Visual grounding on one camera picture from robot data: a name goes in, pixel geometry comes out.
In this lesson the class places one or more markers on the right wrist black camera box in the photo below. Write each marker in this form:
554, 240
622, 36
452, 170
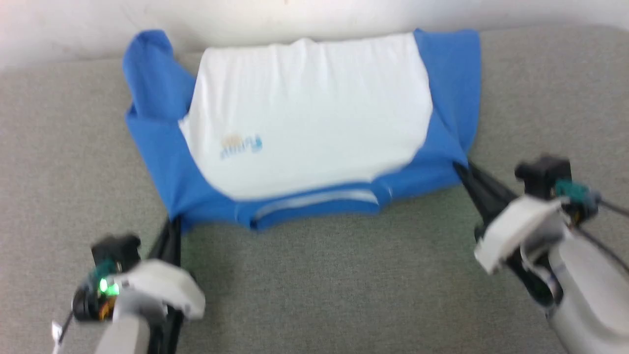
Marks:
553, 182

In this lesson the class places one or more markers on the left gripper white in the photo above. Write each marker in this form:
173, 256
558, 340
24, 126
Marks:
162, 287

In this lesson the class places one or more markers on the grey fabric sofa cushion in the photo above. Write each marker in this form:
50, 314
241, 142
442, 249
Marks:
319, 285

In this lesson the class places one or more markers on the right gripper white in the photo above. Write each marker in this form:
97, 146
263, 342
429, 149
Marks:
521, 231

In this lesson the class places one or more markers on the blue and white shirt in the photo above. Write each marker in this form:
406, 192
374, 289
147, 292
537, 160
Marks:
304, 123

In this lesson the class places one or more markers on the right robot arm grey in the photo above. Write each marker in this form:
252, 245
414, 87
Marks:
589, 290

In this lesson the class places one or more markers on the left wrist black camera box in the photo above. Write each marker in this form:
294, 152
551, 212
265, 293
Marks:
105, 275

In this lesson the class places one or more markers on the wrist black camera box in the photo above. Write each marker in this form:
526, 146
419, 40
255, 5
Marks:
553, 182
105, 275

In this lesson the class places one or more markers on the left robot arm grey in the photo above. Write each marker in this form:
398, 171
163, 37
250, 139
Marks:
123, 334

